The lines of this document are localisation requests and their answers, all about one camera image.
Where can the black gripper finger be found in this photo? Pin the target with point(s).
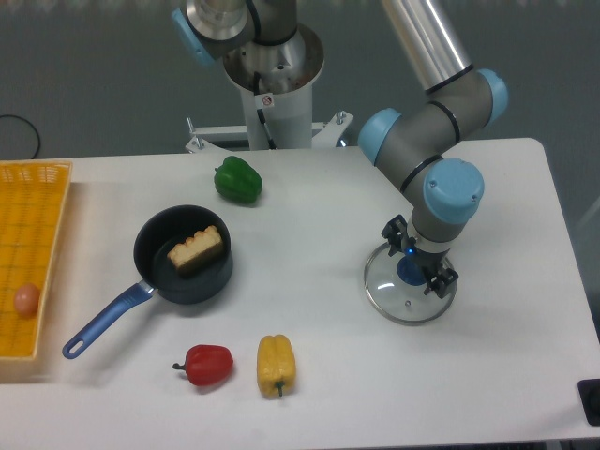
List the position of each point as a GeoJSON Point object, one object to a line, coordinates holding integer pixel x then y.
{"type": "Point", "coordinates": [395, 233]}
{"type": "Point", "coordinates": [440, 281]}

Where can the green bell pepper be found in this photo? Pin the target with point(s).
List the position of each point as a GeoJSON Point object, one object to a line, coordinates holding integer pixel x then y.
{"type": "Point", "coordinates": [237, 181]}

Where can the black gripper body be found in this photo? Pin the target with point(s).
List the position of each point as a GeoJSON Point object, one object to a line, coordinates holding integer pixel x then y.
{"type": "Point", "coordinates": [423, 259]}

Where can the yellow bell pepper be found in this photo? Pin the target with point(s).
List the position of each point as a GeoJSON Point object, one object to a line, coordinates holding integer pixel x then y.
{"type": "Point", "coordinates": [276, 366]}

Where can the red bell pepper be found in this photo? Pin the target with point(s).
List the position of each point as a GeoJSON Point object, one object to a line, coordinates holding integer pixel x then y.
{"type": "Point", "coordinates": [206, 365]}

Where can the black device at table edge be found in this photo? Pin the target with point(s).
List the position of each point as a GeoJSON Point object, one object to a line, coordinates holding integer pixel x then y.
{"type": "Point", "coordinates": [589, 392]}

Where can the brown egg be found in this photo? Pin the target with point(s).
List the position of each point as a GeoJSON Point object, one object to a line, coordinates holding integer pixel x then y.
{"type": "Point", "coordinates": [26, 300]}

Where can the glass pot lid blue knob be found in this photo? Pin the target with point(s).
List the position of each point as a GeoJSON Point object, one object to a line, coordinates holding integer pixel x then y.
{"type": "Point", "coordinates": [389, 283]}

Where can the yellow plastic basket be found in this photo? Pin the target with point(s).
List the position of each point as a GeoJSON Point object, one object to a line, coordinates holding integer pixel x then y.
{"type": "Point", "coordinates": [33, 199]}

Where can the silver blue-capped robot arm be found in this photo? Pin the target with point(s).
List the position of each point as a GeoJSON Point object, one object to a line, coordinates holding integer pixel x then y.
{"type": "Point", "coordinates": [409, 151]}

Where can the black saucepan blue handle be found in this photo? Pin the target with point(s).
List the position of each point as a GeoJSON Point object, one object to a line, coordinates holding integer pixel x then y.
{"type": "Point", "coordinates": [154, 240]}

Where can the toasted bread block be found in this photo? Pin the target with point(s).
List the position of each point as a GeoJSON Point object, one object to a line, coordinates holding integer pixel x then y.
{"type": "Point", "coordinates": [196, 251]}

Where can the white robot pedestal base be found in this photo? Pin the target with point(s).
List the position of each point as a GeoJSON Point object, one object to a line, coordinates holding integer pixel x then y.
{"type": "Point", "coordinates": [275, 86]}

